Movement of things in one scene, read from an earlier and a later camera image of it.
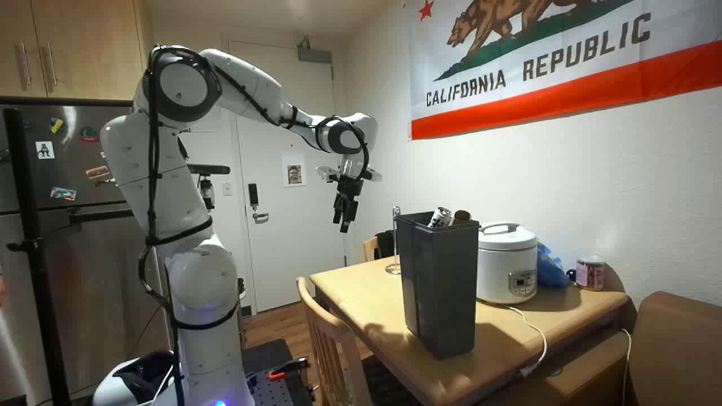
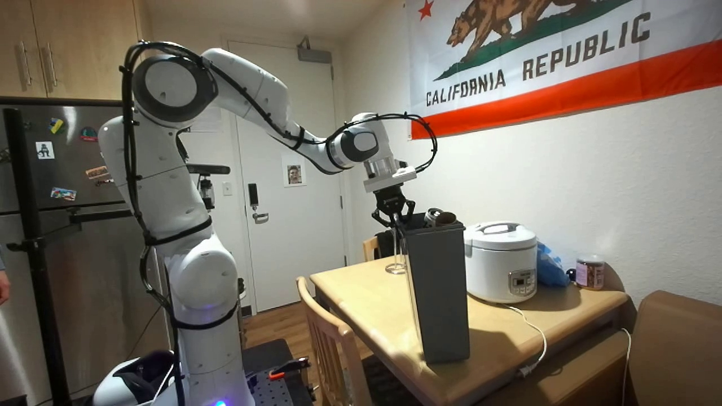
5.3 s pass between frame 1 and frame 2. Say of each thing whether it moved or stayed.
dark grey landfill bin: moved
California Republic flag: stayed
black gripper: moved
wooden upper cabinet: stayed
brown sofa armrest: stayed
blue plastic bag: stayed
